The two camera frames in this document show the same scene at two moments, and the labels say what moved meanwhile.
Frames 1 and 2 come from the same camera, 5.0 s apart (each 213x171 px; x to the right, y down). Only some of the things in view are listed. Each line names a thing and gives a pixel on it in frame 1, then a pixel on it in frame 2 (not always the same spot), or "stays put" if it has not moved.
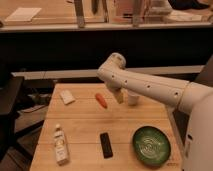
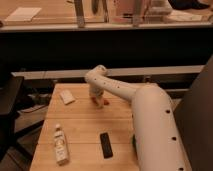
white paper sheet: [25, 14] stays put
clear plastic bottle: [61, 146] stays put
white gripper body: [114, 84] → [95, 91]
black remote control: [106, 145] stays put
